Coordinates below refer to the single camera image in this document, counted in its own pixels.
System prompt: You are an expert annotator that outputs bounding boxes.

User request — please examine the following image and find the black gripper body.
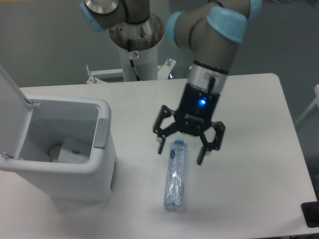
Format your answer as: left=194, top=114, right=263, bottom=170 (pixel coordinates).
left=174, top=83, right=220, bottom=136

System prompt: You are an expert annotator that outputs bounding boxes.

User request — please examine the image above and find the clear plastic water bottle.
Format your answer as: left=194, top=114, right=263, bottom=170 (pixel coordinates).
left=163, top=138, right=188, bottom=211

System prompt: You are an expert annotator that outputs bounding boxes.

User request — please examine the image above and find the white plastic wrapper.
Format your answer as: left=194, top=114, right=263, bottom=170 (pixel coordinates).
left=58, top=137, right=91, bottom=164

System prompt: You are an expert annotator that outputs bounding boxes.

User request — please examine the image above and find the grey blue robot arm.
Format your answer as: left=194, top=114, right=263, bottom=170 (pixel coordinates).
left=79, top=0, right=262, bottom=164

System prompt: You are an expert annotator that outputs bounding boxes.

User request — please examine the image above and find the white trash can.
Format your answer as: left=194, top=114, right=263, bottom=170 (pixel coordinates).
left=0, top=96, right=116, bottom=202

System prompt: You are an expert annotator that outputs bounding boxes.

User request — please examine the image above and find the white trash inside can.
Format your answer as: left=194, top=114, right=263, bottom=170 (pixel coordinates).
left=49, top=145, right=62, bottom=162

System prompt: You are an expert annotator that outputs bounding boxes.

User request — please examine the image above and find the white trash can lid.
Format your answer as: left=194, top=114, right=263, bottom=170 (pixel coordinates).
left=0, top=67, right=41, bottom=159

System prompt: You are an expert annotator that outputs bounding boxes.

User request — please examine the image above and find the black device at table edge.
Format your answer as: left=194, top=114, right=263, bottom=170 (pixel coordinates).
left=301, top=201, right=319, bottom=228

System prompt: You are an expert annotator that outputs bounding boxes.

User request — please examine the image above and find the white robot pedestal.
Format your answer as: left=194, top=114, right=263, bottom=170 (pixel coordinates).
left=85, top=12, right=202, bottom=84

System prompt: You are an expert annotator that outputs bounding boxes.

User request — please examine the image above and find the black cable on pedestal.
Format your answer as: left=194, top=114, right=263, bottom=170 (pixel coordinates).
left=127, top=38, right=142, bottom=82

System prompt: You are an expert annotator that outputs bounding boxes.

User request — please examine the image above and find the white frame at right edge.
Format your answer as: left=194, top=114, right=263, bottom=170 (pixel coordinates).
left=295, top=85, right=319, bottom=131

